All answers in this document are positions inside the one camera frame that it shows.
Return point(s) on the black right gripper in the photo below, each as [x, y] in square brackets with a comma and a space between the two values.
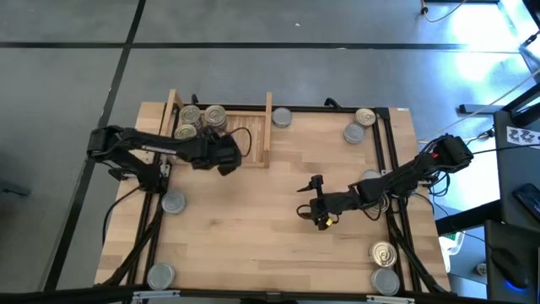
[333, 203]

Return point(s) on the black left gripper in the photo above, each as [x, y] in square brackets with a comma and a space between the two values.
[208, 152]

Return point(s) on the blue pink salmon can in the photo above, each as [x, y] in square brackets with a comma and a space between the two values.
[190, 114]
[185, 131]
[383, 253]
[365, 117]
[381, 207]
[215, 115]

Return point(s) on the silver-topped green label can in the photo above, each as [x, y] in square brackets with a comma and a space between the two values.
[354, 133]
[385, 281]
[282, 117]
[173, 201]
[371, 173]
[160, 276]

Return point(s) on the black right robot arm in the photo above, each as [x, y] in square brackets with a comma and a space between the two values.
[401, 175]

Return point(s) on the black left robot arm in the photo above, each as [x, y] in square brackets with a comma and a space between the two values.
[143, 142]

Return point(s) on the wooden slatted shelf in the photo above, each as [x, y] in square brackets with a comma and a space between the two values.
[253, 135]

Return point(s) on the yellow tape tag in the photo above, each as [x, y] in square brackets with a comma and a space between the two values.
[330, 220]

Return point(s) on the black table clamp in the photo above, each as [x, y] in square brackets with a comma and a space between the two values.
[194, 99]
[332, 101]

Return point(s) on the black front crossbar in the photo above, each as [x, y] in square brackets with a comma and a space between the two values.
[270, 298]

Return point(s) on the white corner sticker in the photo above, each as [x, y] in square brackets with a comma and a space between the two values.
[403, 109]

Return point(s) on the white green bin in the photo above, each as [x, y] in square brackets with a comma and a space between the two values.
[451, 249]

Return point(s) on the small round cap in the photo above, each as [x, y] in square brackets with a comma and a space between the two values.
[481, 268]

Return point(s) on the dark grey desk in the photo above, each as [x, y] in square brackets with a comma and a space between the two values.
[514, 169]

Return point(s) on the black computer mouse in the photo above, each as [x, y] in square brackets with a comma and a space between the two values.
[508, 267]

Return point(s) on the black smartphone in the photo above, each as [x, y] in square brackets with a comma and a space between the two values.
[527, 199]

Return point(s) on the white printed paper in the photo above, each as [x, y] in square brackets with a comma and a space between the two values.
[523, 136]

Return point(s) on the silver bracket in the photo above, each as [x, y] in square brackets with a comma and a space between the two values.
[156, 294]
[390, 299]

